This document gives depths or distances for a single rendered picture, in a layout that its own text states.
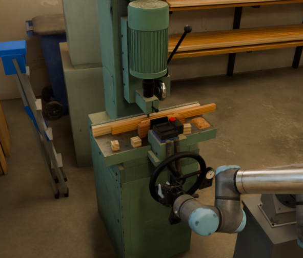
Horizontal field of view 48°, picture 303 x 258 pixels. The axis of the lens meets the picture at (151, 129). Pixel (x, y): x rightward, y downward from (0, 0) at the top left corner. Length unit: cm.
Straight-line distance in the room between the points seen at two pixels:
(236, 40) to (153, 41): 263
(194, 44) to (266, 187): 283
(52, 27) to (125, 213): 200
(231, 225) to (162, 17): 86
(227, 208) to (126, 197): 67
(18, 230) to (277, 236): 167
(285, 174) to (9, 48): 166
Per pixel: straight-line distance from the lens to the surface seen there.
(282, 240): 178
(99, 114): 208
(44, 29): 331
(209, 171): 184
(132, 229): 195
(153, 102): 165
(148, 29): 147
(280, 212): 175
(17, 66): 219
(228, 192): 125
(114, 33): 171
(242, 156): 315
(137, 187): 175
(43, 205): 271
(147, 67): 153
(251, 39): 416
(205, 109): 189
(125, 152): 159
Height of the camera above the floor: 184
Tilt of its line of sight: 33 degrees down
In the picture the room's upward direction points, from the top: straight up
